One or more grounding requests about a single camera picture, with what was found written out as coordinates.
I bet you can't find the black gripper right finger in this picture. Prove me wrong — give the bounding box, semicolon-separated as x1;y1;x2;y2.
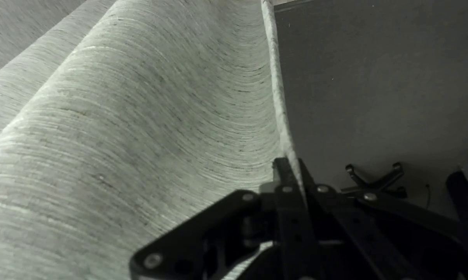
302;163;468;280

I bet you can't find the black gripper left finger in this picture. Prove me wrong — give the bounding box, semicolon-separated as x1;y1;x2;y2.
129;157;318;280

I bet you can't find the black chair base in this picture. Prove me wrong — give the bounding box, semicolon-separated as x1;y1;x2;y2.
346;161;408;199

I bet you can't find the grey curtain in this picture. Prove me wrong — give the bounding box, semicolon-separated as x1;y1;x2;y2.
0;0;296;280

